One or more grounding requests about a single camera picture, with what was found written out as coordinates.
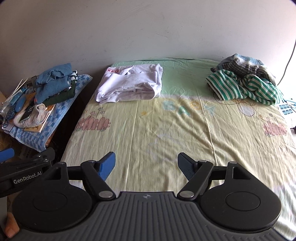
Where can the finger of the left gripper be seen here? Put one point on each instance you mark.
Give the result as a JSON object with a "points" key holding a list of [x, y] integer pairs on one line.
{"points": [[6, 154]]}

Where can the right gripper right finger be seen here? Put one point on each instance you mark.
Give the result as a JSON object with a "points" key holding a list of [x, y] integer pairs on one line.
{"points": [[187, 165]]}

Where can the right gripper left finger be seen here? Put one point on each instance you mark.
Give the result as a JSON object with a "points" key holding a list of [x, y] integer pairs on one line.
{"points": [[105, 165]]}

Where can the white t-shirt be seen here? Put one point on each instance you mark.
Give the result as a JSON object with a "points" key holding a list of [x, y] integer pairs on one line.
{"points": [[129, 83]]}

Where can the person's hand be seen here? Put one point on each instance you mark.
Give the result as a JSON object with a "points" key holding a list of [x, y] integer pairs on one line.
{"points": [[11, 227]]}

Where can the blue checkered towel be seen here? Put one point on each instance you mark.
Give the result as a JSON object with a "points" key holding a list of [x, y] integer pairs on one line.
{"points": [[37, 141]]}

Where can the yellow book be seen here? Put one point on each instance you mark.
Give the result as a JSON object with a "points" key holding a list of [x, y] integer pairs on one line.
{"points": [[38, 129]]}

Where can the green yellow cartoon bedsheet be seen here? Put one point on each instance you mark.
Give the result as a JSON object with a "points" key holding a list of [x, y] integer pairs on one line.
{"points": [[147, 136]]}

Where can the white small garment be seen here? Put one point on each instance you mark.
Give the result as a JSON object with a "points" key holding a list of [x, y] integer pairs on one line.
{"points": [[36, 118]]}

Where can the dark green folded garment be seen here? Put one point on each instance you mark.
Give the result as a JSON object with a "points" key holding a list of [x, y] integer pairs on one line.
{"points": [[62, 96]]}

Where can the green white striped garment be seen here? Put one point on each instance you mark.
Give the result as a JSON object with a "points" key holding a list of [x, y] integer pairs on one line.
{"points": [[228, 86]]}

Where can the blue folded cloth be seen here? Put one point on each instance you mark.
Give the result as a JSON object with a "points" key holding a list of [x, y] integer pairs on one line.
{"points": [[52, 81]]}

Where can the blue grey striped garment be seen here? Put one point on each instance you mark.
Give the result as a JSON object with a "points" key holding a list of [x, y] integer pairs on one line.
{"points": [[244, 65]]}

